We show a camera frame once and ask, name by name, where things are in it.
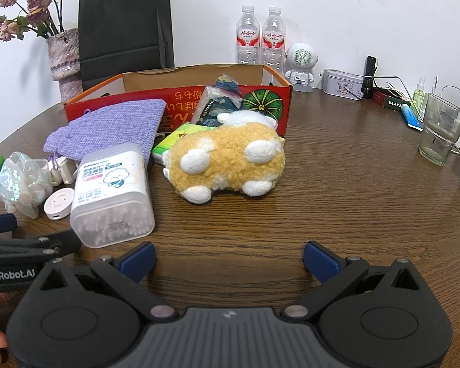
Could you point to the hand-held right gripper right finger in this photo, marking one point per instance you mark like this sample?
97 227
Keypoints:
322 262

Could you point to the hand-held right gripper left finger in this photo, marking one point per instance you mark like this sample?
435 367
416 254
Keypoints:
138 262

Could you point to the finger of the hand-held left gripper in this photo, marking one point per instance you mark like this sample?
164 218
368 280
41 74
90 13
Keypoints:
61 241
0 223

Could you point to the white round device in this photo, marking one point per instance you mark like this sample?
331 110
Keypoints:
59 203

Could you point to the iridescent plastic bag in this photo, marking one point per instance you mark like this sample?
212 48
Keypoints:
19 184

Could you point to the clear cotton swab box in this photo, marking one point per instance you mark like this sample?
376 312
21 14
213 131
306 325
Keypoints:
111 199

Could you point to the white charger plug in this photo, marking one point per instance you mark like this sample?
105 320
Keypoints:
67 174

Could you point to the purple fabric pouch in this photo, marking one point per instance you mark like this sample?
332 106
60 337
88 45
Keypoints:
111 126

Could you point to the green tissue packet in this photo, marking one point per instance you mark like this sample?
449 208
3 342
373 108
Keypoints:
172 140

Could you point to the tan and white plush toy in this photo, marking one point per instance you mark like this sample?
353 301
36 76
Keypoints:
222 153

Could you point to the red cardboard box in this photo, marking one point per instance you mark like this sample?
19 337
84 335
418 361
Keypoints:
176 97

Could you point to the blue printed plastic packet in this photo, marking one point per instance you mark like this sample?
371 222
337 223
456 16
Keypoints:
211 107

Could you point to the blue tube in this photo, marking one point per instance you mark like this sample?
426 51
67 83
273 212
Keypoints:
410 117

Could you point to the dark red flat box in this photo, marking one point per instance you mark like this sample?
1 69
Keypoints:
387 99

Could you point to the speckled purple vase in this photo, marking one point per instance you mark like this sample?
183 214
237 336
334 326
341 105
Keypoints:
63 57

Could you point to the clear glass cup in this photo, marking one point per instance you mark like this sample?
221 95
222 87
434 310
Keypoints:
441 130

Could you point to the grey tin box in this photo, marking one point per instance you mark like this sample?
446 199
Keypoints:
339 84

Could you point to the small clear spray bottle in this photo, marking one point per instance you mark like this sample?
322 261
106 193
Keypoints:
419 96

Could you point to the black flashlight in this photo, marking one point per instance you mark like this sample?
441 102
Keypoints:
369 73

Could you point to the white robot speaker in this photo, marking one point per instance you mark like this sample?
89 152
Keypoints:
301 57

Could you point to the black paper bag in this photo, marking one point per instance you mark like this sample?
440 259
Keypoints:
122 27

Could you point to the clear water bottle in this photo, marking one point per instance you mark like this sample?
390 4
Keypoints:
273 38
248 34

